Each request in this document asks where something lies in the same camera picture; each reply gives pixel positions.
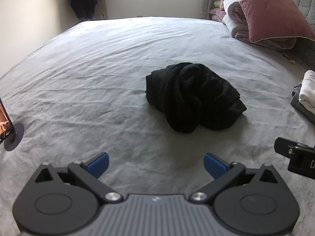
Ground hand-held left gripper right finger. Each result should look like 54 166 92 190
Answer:
189 152 280 204

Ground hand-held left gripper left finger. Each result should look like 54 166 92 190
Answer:
34 152 124 204

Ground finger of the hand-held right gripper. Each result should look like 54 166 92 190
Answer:
274 137 307 159

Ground black pants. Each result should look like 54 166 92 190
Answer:
145 63 247 133

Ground folded grey garment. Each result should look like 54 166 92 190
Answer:
290 84 315 126

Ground folded white garment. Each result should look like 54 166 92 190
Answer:
298 70 315 115

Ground bed with grey sheet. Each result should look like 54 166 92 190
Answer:
0 17 315 236

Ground folded white pink quilt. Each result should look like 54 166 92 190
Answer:
223 0 297 52

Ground pink velvet pillow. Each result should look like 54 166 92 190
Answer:
226 0 315 44

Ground grey padded headboard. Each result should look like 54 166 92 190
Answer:
283 0 315 69

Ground small pink cushion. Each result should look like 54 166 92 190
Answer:
209 0 227 22

